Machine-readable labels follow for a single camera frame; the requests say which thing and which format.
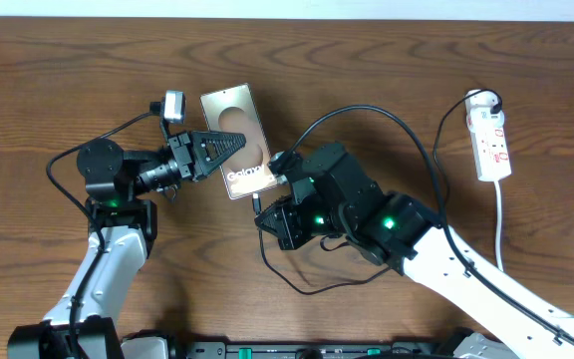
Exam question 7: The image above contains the black usb charging cable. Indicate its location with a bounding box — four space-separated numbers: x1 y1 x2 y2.
251 88 504 296

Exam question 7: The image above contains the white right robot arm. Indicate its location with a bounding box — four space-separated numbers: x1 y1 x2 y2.
255 144 574 358

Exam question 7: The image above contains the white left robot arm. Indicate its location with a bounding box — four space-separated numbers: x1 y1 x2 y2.
7 131 246 358

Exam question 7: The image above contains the white power strip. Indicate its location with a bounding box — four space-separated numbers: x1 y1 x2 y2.
466 107 512 182

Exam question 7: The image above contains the white power strip cord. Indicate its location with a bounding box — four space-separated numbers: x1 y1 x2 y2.
492 179 505 273

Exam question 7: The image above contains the white usb wall charger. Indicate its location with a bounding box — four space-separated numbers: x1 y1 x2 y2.
464 89 505 127

